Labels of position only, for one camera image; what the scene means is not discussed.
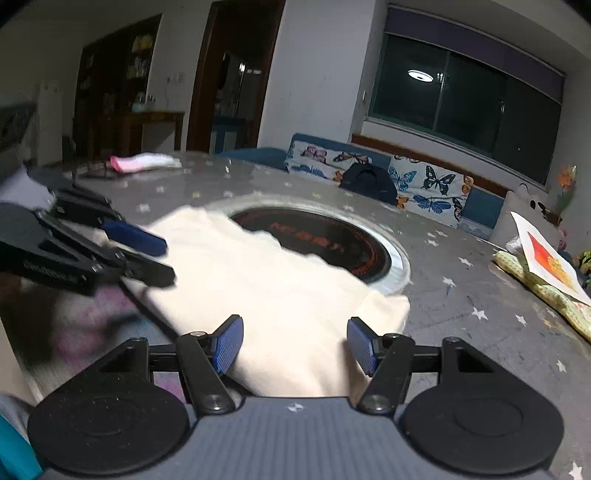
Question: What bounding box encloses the orange painting on white paper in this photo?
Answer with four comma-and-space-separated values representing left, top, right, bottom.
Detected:
510, 211, 591, 306

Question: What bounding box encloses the green patterned cloth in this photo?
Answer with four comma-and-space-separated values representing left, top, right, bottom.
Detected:
492, 249, 591, 343

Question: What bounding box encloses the dark wooden door frame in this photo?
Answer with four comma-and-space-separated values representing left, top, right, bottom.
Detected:
187, 0, 287, 155

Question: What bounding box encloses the round built-in cooktop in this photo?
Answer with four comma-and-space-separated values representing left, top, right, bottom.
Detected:
222, 196, 411, 297

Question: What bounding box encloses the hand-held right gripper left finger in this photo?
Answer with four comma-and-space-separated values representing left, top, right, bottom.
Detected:
60, 315, 245, 414

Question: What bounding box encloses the dark wooden shelf cabinet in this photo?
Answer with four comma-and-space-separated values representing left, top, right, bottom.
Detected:
74, 14, 162, 158

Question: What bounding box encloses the pink and white sock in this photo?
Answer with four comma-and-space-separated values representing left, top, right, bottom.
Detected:
109, 152, 182, 175

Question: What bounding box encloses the dark glass window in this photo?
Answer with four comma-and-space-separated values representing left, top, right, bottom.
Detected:
367, 4, 566, 186

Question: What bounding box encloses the square butterfly print cushion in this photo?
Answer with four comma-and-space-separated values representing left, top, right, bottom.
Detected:
388, 157, 475, 223

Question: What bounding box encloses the wooden side table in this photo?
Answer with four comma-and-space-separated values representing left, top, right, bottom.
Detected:
117, 111, 186, 155

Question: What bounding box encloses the wide butterfly print cushion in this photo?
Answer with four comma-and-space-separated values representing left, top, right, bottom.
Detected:
285, 141, 392, 184

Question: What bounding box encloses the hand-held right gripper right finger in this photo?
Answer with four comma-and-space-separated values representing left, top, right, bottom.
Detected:
347, 316, 532, 414

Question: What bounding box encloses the blue cabinet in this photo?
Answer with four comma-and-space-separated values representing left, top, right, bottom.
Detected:
212, 117, 246, 155

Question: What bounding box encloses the white plush toy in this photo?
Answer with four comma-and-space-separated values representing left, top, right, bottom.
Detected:
489, 185, 563, 250

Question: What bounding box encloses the teal cloth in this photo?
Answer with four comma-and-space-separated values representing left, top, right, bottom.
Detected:
0, 413, 43, 480

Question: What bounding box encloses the black backpack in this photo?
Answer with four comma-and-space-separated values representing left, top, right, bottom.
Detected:
338, 164, 398, 206

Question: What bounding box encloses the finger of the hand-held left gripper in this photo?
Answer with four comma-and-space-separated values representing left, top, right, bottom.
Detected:
48, 188, 168, 257
90, 247, 177, 289

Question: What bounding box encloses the pink purple cloth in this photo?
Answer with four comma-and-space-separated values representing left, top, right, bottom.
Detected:
0, 277, 155, 374

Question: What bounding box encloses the cream shirt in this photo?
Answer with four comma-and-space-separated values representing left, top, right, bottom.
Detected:
122, 205, 411, 398

